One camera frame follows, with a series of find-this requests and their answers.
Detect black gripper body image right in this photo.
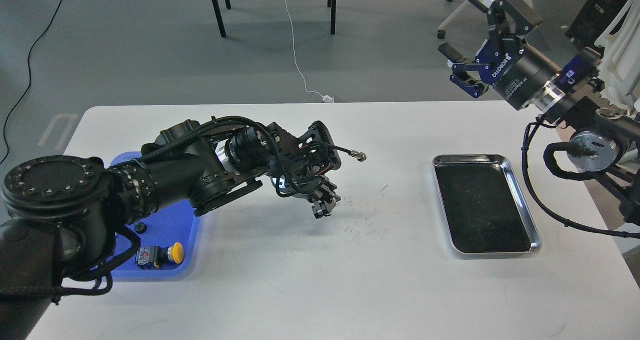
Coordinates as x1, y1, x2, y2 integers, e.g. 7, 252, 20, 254
475, 35, 566, 111

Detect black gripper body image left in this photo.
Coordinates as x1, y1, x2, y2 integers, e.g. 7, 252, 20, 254
295, 173, 341, 203

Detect small black gear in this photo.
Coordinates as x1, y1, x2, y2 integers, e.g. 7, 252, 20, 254
134, 221, 148, 234

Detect black robot arm image left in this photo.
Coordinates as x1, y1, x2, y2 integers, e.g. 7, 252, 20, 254
1, 116, 366, 339

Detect silver metal tray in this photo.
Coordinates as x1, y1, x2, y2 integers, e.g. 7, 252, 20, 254
432, 154, 542, 258

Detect blue plastic tray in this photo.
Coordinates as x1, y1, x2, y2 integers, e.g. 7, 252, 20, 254
97, 152, 202, 279

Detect black equipment case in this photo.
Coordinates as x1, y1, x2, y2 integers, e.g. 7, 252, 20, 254
564, 0, 627, 53

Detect white grey office chair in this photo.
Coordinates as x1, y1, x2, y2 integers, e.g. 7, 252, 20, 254
595, 0, 640, 113

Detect black table legs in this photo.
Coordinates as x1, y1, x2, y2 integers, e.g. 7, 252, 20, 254
206, 0, 338, 38

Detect yellow push button switch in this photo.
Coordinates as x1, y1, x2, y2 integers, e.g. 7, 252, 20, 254
134, 242, 185, 269

